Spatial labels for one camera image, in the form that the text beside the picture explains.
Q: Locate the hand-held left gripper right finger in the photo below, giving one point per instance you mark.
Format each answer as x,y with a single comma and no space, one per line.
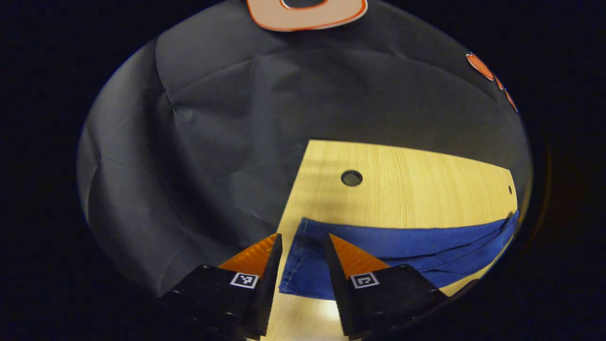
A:
343,298

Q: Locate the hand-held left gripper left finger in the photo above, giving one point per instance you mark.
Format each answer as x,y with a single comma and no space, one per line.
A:
267,293

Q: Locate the blue jeans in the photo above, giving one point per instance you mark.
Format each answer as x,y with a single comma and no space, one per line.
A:
426,246

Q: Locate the black backdrop cloth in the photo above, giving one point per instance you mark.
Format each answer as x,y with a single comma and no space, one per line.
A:
213,142

